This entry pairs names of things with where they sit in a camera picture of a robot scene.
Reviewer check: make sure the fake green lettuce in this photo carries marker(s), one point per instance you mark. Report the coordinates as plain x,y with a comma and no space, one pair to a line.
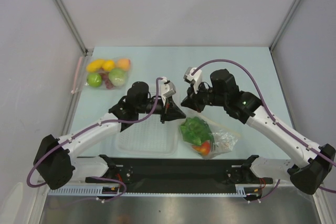
196,131

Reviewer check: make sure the yellow fake lemon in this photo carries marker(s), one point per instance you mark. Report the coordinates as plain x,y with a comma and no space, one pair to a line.
108,65

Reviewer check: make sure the white perforated plastic basket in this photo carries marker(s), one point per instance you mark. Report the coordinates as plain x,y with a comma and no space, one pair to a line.
150,137

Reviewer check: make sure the yellow fake mango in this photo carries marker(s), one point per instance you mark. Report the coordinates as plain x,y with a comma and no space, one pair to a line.
95,65

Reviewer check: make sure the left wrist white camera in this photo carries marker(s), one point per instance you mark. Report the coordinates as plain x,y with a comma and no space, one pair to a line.
167,89

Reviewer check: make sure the pale green fake cabbage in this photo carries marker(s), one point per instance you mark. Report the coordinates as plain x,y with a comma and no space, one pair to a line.
118,77

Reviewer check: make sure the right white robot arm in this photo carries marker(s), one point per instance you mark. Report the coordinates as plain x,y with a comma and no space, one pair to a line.
309,163

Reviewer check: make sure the green fake apple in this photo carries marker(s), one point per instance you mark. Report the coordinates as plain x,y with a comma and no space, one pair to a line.
94,80

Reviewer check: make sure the right aluminium frame post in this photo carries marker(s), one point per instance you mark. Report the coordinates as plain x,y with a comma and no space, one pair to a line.
285,24

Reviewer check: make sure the zip bag of fake fruit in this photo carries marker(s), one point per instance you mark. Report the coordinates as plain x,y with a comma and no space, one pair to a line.
80,77

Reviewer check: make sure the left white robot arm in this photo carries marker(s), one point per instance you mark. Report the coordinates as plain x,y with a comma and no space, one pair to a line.
55,158

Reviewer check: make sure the aluminium frame post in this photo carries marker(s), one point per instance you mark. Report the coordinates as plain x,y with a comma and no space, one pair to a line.
59,4
285,24

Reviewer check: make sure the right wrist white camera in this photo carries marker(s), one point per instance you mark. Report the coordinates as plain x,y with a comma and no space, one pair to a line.
194,77

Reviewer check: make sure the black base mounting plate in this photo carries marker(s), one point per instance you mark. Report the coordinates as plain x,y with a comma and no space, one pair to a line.
178,172

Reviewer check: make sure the left aluminium frame post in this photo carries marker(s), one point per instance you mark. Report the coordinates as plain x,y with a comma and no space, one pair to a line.
59,4

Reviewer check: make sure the fake red orange pepper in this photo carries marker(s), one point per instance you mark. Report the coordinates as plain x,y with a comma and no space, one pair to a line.
203,149

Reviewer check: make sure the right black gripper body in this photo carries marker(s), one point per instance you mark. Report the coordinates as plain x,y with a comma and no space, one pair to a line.
196,100

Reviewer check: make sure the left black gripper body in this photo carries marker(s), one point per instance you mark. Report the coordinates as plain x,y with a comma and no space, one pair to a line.
159,109

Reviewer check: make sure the white slotted cable duct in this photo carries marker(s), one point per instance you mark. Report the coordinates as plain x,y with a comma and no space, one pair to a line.
156,190

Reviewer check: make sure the clear zip top bag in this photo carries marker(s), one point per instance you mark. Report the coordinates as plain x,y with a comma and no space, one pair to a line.
224,139

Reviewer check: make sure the fake red grapes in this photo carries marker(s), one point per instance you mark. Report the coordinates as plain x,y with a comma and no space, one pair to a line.
106,82

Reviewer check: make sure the orange fake peach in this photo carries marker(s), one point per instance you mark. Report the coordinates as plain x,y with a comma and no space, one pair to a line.
124,64

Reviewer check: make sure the wrist white camera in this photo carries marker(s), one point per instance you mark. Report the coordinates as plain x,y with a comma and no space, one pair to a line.
194,77
167,89

